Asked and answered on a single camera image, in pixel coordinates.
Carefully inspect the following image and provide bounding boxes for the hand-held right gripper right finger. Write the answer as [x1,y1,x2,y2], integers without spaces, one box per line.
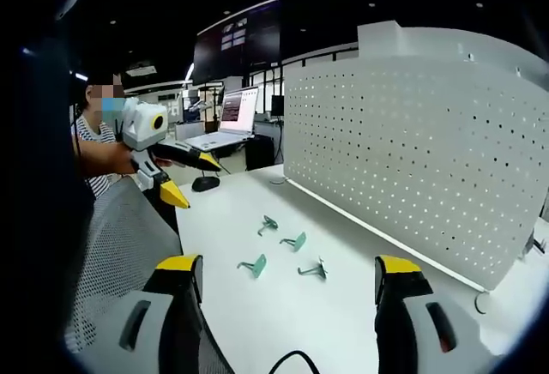
[373,255,502,374]

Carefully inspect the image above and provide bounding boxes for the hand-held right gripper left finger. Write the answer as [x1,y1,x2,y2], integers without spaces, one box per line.
[79,254,205,374]

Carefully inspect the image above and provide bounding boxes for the green hook assembly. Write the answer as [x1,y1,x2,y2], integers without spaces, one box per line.
[256,214,280,237]
[236,253,268,280]
[297,256,329,281]
[279,231,308,253]

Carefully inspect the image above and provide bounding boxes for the white perforated mounting plate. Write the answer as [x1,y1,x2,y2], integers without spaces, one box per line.
[282,21,549,293]

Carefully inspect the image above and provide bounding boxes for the black computer mouse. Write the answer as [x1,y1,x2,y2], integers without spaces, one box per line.
[190,175,221,193]

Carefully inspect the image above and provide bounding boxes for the person in striped shirt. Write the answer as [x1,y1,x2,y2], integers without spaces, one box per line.
[71,114,126,199]

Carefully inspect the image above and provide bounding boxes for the open silver laptop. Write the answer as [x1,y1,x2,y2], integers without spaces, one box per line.
[184,86,261,153]

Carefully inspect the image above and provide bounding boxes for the grey mesh chair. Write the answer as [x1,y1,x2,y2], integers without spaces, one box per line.
[63,175,235,374]

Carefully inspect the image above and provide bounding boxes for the black box under desk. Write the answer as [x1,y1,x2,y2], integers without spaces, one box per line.
[244,133,276,172]

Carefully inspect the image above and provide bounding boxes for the dark cloth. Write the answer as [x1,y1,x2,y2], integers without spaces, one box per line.
[11,0,96,349]

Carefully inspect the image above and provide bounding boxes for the large dark wall screen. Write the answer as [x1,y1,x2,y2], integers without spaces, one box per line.
[190,0,282,87]

